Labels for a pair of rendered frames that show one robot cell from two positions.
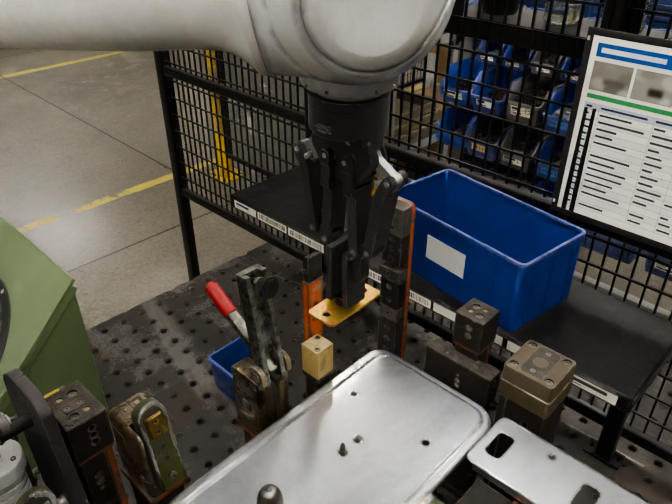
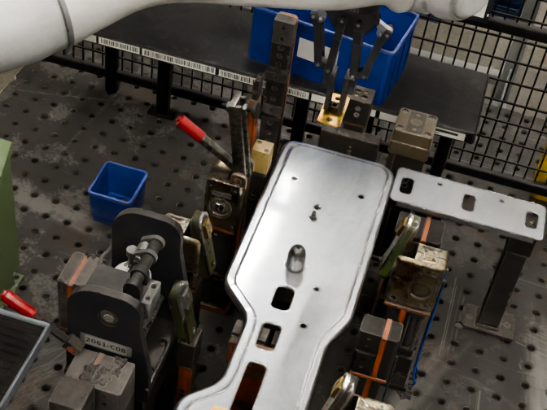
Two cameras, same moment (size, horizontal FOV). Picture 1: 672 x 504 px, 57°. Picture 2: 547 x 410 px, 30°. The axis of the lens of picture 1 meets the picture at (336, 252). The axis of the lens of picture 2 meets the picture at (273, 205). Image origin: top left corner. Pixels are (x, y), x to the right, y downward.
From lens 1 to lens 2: 1.12 m
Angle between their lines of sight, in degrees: 28
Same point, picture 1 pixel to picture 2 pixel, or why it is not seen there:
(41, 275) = not seen: outside the picture
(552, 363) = (424, 121)
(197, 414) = (93, 246)
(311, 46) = (452, 14)
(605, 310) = (434, 72)
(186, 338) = (24, 182)
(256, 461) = (260, 239)
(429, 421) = (355, 182)
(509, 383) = (398, 142)
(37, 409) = (175, 227)
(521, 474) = (427, 199)
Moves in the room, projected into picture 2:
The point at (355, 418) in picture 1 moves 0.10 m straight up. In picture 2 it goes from (306, 194) to (313, 153)
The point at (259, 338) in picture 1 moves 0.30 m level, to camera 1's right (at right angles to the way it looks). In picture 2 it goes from (243, 150) to (389, 114)
